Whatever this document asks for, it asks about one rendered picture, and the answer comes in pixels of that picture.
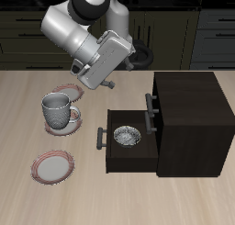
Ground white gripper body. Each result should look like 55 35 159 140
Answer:
77 30 136 91

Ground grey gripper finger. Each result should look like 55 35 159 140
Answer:
124 58 135 72
102 79 117 90

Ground dark wooden drawer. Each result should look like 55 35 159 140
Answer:
144 73 164 120
96 108 160 174
144 110 162 136

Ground white plate with red rim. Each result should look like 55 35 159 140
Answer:
51 84 85 103
29 149 76 186
44 105 84 137

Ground patterned grey bowl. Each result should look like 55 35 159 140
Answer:
113 125 142 149

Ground grey mug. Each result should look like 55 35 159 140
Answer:
40 92 82 131

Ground grey kitchen cupboard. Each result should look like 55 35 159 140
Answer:
189 7 235 72

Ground dark wooden cabinet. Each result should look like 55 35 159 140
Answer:
151 71 235 178

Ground dark kitchen cupboards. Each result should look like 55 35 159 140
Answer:
0 0 203 72

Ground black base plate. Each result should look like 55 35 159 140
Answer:
124 39 154 71

